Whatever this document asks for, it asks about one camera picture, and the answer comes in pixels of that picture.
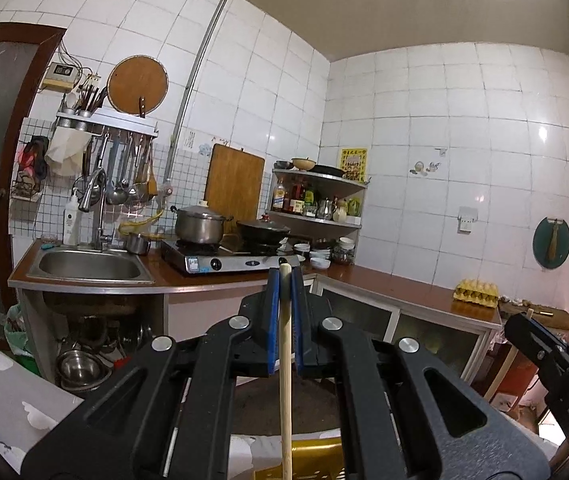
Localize chopstick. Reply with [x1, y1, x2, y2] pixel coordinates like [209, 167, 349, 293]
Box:
[278, 263, 293, 480]

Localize kitchen counter cabinets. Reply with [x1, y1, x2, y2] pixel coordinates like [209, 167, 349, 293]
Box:
[8, 242, 501, 382]

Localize steel bowls under sink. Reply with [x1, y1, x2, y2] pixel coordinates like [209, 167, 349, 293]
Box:
[53, 318, 146, 396]

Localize yellow perforated utensil holder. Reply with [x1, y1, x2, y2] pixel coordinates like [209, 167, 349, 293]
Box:
[252, 437, 347, 480]

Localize yellow egg carton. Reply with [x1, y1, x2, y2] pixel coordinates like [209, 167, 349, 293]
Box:
[454, 278, 499, 309]

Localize steel sink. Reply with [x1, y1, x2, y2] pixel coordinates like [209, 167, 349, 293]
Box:
[27, 247, 153, 285]

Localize gas stove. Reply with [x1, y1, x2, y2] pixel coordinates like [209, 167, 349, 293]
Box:
[160, 240, 301, 275]

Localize small steel saucepan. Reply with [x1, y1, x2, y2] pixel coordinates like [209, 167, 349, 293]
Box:
[124, 232, 151, 256]

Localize steel faucet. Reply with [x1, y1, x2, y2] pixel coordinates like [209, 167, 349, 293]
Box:
[78, 168, 113, 252]

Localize steel cooking pot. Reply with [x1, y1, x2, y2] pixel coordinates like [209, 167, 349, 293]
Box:
[170, 200, 232, 246]

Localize white soap bottle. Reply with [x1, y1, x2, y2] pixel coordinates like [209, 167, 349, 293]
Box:
[63, 190, 80, 246]

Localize black wok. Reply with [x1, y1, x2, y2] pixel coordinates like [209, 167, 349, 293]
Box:
[236, 219, 290, 248]

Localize corner metal shelf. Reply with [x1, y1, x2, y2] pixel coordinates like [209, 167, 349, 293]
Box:
[265, 162, 368, 240]

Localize rectangular wooden cutting board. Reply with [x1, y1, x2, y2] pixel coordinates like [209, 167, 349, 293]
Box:
[204, 144, 265, 234]

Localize white cloth on rack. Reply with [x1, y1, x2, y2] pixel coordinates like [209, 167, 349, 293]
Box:
[45, 126, 92, 177]

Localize round wooden board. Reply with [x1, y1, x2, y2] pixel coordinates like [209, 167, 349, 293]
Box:
[106, 54, 168, 117]

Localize green round wall decoration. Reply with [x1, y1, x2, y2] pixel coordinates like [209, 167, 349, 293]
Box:
[532, 217, 569, 270]

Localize white wall socket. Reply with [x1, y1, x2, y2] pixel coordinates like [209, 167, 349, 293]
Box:
[457, 206, 479, 234]

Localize wall utensil rack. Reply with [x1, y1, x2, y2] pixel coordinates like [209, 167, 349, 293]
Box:
[56, 106, 158, 206]

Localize yellow wall poster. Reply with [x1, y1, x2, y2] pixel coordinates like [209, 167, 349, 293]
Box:
[340, 148, 368, 183]

